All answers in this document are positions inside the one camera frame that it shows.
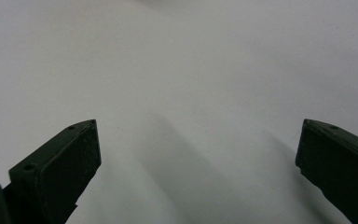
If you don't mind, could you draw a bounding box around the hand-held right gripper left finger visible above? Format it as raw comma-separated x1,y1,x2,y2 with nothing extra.
2,119,103,224

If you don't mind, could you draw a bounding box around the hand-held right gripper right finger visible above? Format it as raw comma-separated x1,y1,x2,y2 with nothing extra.
295,118,358,224

